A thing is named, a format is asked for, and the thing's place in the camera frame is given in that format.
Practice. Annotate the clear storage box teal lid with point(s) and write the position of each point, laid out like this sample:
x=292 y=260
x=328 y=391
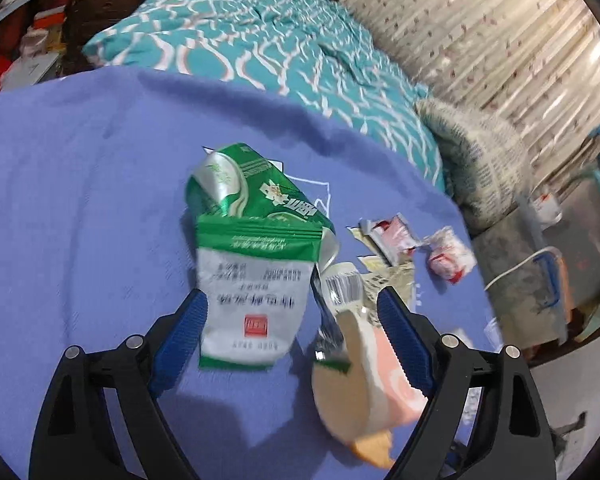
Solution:
x=590 y=210

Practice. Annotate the white red charger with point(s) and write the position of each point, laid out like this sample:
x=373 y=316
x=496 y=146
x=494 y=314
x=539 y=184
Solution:
x=545 y=207

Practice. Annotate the patterned grey pillow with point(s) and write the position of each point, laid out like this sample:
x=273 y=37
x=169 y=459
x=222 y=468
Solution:
x=480 y=160

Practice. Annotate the teal patterned quilt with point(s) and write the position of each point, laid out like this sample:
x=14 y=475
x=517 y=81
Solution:
x=280 y=60

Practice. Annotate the dark wooden nightstand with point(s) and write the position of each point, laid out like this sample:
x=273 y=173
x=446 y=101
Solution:
x=105 y=20

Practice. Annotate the blue printed bedsheet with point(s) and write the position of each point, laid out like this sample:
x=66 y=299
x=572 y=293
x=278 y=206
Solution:
x=80 y=210

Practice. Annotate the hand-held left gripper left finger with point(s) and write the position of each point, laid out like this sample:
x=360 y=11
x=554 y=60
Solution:
x=180 y=337

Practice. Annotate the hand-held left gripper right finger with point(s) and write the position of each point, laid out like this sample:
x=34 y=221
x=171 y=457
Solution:
x=405 y=342

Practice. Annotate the yellowish torn packet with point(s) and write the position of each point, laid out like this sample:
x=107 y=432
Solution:
x=387 y=275

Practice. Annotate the green white foil packet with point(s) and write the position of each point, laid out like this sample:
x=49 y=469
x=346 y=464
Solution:
x=255 y=285

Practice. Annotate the orange peel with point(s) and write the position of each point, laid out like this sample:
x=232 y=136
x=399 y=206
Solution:
x=372 y=452

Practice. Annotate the pink white paper cup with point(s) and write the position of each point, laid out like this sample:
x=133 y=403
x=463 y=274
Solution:
x=380 y=385

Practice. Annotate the crushed green can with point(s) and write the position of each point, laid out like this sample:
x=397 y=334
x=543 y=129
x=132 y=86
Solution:
x=260 y=185

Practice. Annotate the crumpled red white wrapper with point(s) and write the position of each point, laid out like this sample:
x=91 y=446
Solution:
x=450 y=255

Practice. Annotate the beige leaf print curtain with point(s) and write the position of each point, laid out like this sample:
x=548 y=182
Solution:
x=480 y=35

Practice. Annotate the torn red white wrapper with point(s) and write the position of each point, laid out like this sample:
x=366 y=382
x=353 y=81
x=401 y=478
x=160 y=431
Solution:
x=390 y=232

